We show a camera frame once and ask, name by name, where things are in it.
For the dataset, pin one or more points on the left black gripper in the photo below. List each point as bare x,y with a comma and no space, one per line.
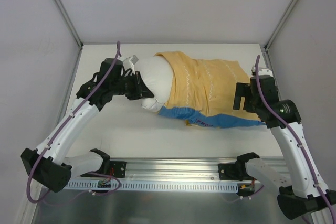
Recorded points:
135,86

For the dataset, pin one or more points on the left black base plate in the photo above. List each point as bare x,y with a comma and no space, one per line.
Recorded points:
114,168

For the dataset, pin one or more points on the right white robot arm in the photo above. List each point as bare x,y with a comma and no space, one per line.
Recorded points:
305,191

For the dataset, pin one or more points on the white pillow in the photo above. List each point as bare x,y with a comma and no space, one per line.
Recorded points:
157,75

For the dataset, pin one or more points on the aluminium mounting rail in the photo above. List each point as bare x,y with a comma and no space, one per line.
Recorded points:
175,169

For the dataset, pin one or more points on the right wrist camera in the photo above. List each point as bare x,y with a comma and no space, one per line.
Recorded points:
261,72

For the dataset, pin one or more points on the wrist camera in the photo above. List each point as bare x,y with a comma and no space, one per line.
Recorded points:
261,72
129,63

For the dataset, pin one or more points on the white slotted cable duct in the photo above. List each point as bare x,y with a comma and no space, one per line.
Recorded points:
133,185

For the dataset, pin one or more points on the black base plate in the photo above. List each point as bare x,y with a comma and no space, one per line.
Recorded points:
231,171
114,168

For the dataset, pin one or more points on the blue yellow pikachu pillowcase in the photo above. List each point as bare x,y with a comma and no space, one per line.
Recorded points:
203,91

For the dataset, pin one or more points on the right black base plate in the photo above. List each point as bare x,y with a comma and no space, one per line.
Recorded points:
231,171

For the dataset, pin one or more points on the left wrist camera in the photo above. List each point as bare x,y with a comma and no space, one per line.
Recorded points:
129,63

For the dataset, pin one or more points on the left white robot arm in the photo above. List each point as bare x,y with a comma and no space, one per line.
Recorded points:
48,163

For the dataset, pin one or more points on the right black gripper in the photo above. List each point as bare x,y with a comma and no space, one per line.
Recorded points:
247,97

